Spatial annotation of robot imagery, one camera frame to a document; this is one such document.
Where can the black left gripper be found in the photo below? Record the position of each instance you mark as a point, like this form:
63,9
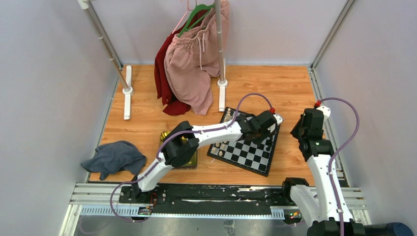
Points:
256,140

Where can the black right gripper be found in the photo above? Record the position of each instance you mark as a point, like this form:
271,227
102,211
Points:
295,132

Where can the black and white chessboard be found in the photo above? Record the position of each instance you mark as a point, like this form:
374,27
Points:
247,155

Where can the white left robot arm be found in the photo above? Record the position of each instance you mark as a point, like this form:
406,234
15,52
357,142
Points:
179,146

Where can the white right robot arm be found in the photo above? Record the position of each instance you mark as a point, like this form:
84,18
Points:
326,212

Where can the dark red garment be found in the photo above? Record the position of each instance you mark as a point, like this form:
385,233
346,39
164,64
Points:
173,106

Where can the pink shorts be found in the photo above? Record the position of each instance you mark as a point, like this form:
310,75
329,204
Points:
191,61

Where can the dark blue cylinder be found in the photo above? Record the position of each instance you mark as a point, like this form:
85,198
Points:
388,229

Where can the green clothes hanger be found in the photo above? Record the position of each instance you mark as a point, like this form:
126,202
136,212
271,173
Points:
191,23

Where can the pink clothes hanger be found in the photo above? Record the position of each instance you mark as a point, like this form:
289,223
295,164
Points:
180,25

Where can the grey blue cloth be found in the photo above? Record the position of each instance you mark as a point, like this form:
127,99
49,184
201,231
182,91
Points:
114,157

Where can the white clothes rack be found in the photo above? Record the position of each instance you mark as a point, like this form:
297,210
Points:
126,81

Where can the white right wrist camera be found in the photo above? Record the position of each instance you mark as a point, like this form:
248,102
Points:
326,111

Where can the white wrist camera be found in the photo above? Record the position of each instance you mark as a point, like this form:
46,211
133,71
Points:
278,118
326,111

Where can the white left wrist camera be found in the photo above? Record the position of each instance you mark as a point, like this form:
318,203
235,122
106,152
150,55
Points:
278,118

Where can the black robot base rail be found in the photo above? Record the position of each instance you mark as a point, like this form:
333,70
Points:
207,201

